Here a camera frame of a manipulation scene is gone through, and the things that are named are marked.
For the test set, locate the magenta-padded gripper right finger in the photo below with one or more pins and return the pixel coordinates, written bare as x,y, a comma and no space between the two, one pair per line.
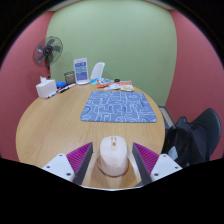
165,165

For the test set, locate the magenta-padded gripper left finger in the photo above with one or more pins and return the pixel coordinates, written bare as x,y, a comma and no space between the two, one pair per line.
60,165

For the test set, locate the beige computer mouse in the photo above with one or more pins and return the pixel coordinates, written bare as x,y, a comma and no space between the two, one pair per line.
113,156

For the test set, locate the blue-grey patterned mouse pad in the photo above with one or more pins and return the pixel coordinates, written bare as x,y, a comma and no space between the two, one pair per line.
118,106

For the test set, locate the black office chair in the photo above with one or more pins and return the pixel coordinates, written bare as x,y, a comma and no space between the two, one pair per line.
193,140

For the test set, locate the white marker pen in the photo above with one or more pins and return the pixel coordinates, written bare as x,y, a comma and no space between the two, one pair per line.
52,94

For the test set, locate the black marker pen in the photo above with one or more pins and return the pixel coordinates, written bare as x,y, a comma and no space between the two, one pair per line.
67,88

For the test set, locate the white tissue box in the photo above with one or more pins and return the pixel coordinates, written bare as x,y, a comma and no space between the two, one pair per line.
46,88

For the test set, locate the small blue box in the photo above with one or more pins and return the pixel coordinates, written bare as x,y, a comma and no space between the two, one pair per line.
61,84

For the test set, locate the orange and yellow snack packet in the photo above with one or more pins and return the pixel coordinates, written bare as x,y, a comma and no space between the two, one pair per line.
127,86

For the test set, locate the dark pen cup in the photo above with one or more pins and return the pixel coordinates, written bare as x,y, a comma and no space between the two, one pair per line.
69,77

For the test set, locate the light blue packet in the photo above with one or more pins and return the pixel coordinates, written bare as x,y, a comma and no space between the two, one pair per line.
93,81

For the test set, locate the white snack packet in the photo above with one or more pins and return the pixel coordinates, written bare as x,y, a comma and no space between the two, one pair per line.
112,86

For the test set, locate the small black round object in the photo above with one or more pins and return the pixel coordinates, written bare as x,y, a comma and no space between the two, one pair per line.
117,80

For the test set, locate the white plastic chair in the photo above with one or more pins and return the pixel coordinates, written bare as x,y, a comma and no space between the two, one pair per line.
97,70

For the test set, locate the black standing fan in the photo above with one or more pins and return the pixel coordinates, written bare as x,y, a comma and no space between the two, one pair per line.
48,50

